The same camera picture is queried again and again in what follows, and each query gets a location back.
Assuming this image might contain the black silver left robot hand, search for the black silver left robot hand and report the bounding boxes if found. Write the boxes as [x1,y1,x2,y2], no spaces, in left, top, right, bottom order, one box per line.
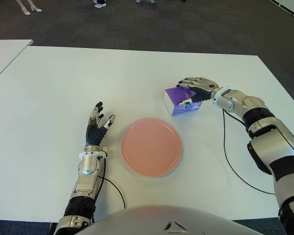
[84,101,116,147]

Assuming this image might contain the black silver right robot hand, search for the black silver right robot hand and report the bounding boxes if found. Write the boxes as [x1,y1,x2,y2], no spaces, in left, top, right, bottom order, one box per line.
[175,76,222,107]

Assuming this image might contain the purple tissue paper pack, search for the purple tissue paper pack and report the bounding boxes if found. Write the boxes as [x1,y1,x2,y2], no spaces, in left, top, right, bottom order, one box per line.
[163,85,203,116]

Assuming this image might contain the round pink plate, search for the round pink plate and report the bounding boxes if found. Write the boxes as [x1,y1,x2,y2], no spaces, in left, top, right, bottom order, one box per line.
[120,117,182,177]

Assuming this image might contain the silver robot torso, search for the silver robot torso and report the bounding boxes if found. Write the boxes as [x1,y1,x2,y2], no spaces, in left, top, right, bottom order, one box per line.
[73,205,263,235]

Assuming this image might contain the person wearing white heels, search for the person wearing white heels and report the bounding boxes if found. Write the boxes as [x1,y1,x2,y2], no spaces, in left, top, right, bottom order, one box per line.
[16,0,43,16]

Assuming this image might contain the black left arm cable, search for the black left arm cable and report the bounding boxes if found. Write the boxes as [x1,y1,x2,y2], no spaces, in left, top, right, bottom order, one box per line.
[92,156,126,222]

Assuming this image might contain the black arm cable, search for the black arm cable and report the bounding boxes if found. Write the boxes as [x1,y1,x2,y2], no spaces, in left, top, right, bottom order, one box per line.
[92,156,126,222]
[222,109,276,196]

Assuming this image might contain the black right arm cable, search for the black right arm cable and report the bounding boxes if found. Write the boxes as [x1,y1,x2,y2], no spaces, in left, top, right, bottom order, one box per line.
[222,109,276,196]

